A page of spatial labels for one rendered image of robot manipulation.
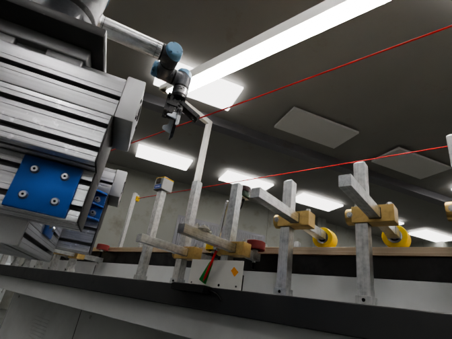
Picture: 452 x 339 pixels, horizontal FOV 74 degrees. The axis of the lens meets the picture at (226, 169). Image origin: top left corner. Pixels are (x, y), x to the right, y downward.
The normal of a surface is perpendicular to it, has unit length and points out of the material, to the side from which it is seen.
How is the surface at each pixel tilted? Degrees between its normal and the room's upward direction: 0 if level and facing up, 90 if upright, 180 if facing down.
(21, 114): 90
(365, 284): 90
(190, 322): 90
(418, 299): 90
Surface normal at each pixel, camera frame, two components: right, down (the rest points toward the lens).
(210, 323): -0.62, -0.41
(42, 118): 0.36, -0.35
